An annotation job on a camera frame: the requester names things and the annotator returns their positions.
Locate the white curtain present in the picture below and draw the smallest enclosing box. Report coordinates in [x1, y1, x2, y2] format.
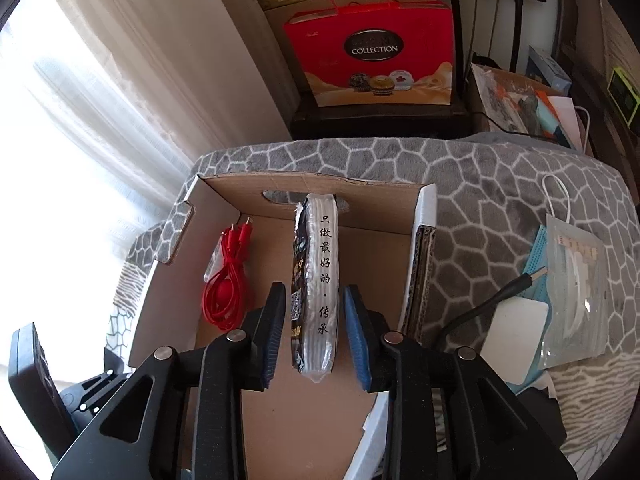
[0, 0, 296, 271]

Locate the clear bag with white mask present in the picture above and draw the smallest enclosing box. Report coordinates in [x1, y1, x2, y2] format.
[542, 214, 612, 369]

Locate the blue and white box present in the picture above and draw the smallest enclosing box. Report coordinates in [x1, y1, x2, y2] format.
[527, 45, 573, 95]

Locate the open cardboard box of clutter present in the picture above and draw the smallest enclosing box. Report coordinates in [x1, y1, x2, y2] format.
[467, 62, 597, 152]

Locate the clear bag of small parts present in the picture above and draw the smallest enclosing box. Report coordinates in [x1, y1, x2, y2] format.
[472, 63, 532, 132]

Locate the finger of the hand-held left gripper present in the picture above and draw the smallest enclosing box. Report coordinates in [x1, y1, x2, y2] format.
[80, 370, 125, 413]

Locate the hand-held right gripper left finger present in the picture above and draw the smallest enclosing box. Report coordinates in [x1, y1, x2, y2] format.
[50, 282, 287, 480]

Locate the white-sided cardboard box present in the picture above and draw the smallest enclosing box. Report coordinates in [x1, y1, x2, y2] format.
[127, 172, 439, 480]

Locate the packaged snack with white label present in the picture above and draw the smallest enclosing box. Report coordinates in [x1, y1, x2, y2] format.
[289, 192, 344, 387]

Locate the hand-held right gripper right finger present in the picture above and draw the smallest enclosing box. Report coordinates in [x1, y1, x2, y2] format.
[342, 284, 577, 480]

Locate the white square card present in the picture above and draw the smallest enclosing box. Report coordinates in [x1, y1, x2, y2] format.
[479, 297, 549, 387]

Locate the green digital clock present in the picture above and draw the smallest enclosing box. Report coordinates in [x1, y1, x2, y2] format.
[606, 66, 640, 127]

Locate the red gift bag with chocolates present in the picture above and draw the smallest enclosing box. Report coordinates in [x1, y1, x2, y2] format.
[283, 0, 457, 109]

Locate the red cable bundle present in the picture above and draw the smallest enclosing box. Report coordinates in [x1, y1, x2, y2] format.
[202, 216, 257, 332]

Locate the blue face mask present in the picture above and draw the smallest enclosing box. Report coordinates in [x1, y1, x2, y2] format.
[500, 175, 574, 396]

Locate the white charging cable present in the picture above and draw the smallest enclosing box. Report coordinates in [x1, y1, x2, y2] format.
[573, 104, 594, 154]

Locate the black USB cable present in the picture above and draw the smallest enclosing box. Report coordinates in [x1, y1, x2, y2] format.
[439, 267, 549, 347]

